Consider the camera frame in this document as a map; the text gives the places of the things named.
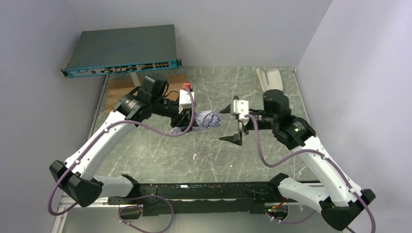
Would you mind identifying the beige umbrella pouch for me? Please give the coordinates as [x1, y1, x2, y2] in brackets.
[256, 67, 284, 92]

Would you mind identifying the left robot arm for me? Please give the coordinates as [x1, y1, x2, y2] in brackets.
[49, 74, 195, 207]

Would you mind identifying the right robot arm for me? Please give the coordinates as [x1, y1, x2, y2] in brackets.
[222, 89, 376, 232]

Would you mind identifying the wooden board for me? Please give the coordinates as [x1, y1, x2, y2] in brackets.
[105, 74, 188, 114]

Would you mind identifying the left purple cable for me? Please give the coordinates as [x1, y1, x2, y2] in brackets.
[47, 84, 197, 233]

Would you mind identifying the purple cable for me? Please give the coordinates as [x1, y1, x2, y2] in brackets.
[47, 84, 197, 233]
[246, 114, 377, 233]

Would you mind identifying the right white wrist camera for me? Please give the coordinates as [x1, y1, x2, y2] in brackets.
[230, 100, 249, 117]

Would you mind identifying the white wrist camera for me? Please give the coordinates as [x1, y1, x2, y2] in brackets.
[178, 83, 196, 114]
[230, 100, 249, 117]

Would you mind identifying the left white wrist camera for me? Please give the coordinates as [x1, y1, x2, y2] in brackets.
[178, 83, 196, 114]

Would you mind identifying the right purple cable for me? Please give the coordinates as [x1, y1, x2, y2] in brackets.
[246, 114, 377, 233]

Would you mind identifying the metal stand bracket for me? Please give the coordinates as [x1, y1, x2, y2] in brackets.
[130, 72, 141, 87]

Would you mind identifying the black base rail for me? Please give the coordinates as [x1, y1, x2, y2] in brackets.
[108, 182, 285, 216]

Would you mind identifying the grey network switch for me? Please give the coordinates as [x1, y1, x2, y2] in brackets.
[61, 24, 182, 78]

